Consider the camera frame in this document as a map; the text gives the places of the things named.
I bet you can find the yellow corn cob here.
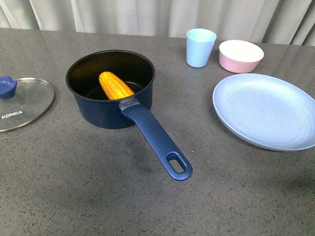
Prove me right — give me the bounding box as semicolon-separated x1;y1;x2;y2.
98;71;134;100

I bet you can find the glass lid blue knob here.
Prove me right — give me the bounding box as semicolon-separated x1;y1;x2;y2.
0;76;55;133

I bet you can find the dark blue saucepan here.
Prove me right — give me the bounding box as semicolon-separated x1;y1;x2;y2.
65;50;192;181

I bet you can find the light blue cup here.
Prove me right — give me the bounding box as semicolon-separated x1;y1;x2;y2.
186;29;217;68

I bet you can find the pink bowl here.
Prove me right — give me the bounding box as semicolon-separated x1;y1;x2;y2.
219;40;264;73

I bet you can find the light blue plate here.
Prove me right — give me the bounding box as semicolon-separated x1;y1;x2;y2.
213;74;315;151

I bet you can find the white curtain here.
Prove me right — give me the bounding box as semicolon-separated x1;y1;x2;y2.
0;0;315;46

